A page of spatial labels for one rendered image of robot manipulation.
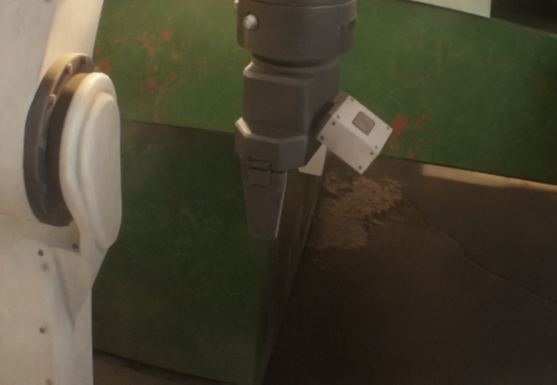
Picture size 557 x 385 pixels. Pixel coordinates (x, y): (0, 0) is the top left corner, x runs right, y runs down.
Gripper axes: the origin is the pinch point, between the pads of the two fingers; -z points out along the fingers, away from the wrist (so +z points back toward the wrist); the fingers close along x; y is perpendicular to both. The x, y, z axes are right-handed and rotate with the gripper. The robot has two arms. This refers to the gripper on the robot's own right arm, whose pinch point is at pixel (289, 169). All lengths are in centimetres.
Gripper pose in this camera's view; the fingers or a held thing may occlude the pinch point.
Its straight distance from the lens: 60.4
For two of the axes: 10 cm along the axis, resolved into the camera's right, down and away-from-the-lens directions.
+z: 0.4, -8.7, -4.9
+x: 3.6, -4.5, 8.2
